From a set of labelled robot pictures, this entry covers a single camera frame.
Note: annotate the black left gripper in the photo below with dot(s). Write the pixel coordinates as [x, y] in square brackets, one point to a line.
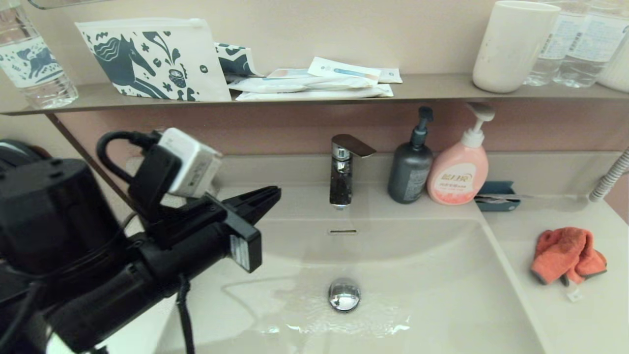
[245, 250]

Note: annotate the chrome sink faucet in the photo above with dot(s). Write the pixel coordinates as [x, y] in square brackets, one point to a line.
[340, 182]

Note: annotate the orange microfibre cloth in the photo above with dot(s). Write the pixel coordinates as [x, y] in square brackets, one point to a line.
[560, 250]

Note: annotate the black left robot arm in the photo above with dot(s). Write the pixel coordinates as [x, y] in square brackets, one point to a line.
[49, 221]

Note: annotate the white ceramic sink basin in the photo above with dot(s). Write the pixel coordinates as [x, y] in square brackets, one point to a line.
[417, 275]

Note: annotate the chrome overflow slot cover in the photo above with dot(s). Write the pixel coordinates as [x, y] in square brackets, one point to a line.
[342, 231]

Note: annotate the chrome drain stopper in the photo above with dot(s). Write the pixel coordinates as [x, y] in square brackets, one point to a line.
[344, 295]

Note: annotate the long white packet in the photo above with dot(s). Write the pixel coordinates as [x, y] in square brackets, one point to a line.
[295, 84]

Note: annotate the flat white packet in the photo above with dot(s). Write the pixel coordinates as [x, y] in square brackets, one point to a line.
[319, 94]

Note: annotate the packet with orange blue print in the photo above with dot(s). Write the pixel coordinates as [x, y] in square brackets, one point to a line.
[290, 73]

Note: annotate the small horse print pouch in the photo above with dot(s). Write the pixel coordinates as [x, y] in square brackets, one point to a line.
[235, 60]

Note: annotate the dark grey pump bottle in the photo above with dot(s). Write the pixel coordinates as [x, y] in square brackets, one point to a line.
[408, 172]

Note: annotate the white packet with blue stripe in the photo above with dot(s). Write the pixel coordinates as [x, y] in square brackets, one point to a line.
[344, 69]

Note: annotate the large horse print pouch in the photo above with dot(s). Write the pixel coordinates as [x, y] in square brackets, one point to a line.
[145, 64]

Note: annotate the small white sachet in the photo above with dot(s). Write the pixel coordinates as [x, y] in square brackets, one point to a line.
[390, 75]

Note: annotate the pink soap pump bottle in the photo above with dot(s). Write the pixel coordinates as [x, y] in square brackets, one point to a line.
[457, 172]

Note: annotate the blue plastic box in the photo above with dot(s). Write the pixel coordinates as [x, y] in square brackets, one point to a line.
[494, 189]

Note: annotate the dark grey slipper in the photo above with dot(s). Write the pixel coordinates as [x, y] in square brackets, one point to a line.
[17, 150]

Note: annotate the bottle with blue deer label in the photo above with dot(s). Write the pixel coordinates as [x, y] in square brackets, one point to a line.
[32, 69]

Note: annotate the white plastic cup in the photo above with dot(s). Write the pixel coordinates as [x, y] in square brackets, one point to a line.
[513, 49]

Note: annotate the water bottle with white label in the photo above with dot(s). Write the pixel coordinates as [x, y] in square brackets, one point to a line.
[551, 49]
[589, 49]

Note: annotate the white ribbed container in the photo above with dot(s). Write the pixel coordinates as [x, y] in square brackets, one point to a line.
[616, 73]

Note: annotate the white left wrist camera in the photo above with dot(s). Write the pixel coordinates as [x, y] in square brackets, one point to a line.
[191, 162]

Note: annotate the grey brown wall shelf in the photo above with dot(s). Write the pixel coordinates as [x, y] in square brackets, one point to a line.
[432, 88]

